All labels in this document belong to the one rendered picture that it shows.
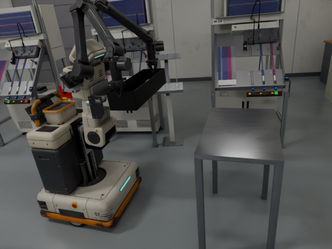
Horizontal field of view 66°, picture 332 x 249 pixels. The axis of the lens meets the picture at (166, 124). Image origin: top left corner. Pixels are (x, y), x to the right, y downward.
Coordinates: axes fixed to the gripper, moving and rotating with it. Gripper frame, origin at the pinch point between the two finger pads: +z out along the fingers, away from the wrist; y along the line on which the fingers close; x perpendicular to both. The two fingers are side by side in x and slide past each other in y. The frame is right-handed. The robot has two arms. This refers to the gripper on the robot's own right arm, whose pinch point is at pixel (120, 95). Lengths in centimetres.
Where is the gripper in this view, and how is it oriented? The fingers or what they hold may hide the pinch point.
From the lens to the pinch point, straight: 148.4
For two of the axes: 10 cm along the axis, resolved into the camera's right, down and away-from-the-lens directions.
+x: -9.5, -0.2, 3.1
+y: 2.9, -4.1, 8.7
